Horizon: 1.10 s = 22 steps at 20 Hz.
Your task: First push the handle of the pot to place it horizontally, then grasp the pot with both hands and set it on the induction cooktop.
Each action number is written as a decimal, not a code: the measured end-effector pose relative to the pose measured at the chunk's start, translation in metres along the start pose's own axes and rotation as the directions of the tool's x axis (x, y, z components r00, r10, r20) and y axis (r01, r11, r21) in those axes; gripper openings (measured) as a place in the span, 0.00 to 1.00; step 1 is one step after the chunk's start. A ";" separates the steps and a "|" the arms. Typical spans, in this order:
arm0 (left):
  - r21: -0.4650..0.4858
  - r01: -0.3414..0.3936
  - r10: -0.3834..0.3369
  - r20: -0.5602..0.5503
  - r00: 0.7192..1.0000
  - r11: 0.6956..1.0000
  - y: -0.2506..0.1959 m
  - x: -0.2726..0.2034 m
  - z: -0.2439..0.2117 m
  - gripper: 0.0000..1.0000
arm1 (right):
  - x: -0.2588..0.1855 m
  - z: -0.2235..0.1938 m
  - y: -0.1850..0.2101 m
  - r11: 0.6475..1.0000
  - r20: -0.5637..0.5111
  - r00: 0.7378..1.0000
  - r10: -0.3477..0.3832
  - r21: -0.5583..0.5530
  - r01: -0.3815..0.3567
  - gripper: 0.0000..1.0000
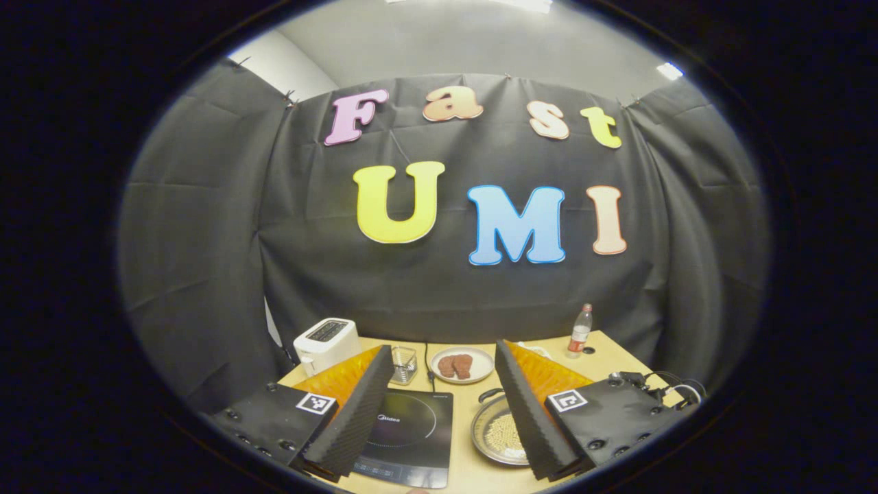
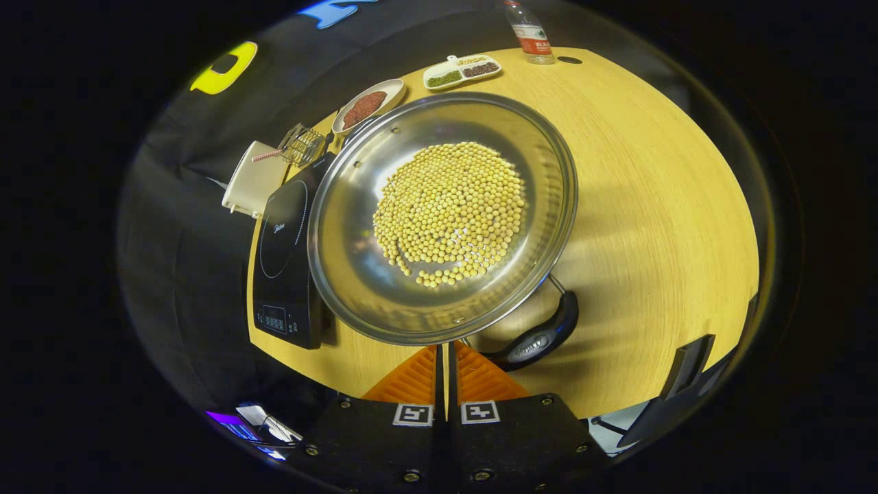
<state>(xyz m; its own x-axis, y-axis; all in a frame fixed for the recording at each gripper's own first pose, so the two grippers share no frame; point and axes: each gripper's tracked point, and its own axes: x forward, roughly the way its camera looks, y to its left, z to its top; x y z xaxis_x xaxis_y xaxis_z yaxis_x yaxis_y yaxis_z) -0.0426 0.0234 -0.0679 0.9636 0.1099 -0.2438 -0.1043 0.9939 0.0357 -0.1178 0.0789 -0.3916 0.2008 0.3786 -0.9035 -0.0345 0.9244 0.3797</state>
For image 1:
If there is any black backdrop cloth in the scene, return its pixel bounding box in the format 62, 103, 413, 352
117, 58, 772, 412

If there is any black induction cooktop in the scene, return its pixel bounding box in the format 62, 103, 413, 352
353, 388, 455, 489

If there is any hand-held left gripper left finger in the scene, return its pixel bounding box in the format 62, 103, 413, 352
209, 344, 396, 482

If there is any round white plate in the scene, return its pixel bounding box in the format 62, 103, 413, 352
430, 346, 495, 385

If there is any heap of yellow soybeans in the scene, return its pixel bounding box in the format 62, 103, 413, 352
490, 413, 527, 459

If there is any black cable bundle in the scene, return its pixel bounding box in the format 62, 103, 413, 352
607, 370, 708, 412

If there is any large ceiling light panel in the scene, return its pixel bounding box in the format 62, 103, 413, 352
384, 0, 554, 14

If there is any white toaster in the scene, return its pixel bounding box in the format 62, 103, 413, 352
293, 318, 361, 377

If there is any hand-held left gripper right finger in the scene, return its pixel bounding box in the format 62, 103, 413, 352
494, 339, 688, 481

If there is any steel pot with black handle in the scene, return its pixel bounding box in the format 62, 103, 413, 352
471, 388, 544, 468

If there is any metal wire basket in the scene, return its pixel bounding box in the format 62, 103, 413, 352
390, 345, 418, 386

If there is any clear red label water bottle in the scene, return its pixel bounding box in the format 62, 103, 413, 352
566, 303, 594, 360

